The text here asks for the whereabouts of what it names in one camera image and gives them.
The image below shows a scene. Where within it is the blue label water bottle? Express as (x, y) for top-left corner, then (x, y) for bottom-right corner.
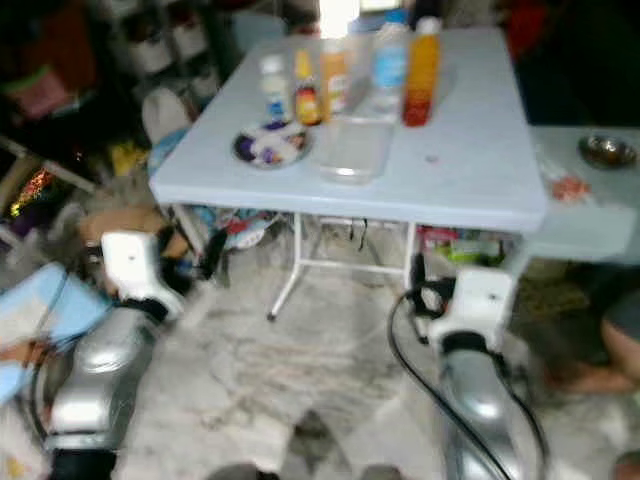
(370, 10), (411, 109)

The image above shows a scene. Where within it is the dark plate with snacks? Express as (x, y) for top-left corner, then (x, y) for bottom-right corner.
(232, 122), (313, 169)

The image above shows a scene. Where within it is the person bare leg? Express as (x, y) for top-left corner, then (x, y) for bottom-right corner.
(545, 290), (640, 396)

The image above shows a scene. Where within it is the grey robot right leg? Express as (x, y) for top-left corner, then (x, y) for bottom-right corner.
(358, 465), (409, 480)

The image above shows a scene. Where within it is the light blue flat book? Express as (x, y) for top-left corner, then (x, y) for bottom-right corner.
(0, 262), (106, 401)

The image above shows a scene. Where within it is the short orange juice bottle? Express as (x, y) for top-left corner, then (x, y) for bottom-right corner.
(320, 38), (351, 116)

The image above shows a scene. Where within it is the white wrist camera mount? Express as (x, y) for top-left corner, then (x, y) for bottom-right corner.
(428, 265), (519, 351)
(100, 230), (186, 321)

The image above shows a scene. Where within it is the small white drink bottle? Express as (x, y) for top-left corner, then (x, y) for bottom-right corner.
(258, 55), (291, 126)

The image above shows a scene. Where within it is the grey robot left leg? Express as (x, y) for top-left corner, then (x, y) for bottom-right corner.
(210, 464), (266, 480)

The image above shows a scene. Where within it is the clear plastic container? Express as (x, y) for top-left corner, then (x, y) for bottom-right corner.
(318, 115), (396, 186)

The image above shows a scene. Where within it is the pale grey side table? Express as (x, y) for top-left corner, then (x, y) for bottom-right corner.
(520, 125), (640, 266)

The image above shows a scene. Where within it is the tall orange drink bottle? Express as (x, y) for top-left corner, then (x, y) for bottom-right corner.
(402, 17), (443, 128)

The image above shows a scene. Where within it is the grey robot leg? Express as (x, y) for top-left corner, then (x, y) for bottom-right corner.
(358, 465), (409, 480)
(210, 464), (266, 480)

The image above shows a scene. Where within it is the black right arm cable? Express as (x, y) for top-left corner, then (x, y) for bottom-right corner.
(388, 290), (551, 480)

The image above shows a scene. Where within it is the white storage shelf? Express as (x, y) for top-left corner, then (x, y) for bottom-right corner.
(105, 0), (241, 91)

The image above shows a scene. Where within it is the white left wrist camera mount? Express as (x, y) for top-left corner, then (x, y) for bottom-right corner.
(100, 230), (186, 321)

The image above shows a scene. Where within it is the pink green bag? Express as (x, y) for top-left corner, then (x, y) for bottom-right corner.
(8, 65), (79, 121)

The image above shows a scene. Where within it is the metal bowl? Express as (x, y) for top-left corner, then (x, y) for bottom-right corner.
(577, 134), (639, 169)

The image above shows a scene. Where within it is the red snack packet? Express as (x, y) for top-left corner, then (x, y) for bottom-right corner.
(550, 172), (593, 203)

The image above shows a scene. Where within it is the brown cardboard box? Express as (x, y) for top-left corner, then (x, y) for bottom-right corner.
(78, 203), (161, 251)

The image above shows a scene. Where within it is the white folding table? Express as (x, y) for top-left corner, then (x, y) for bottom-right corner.
(148, 25), (551, 323)

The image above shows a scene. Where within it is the small yellow red bottle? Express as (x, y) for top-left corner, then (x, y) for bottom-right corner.
(293, 48), (323, 126)

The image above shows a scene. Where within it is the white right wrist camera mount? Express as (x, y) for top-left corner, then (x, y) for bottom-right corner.
(428, 265), (519, 351)

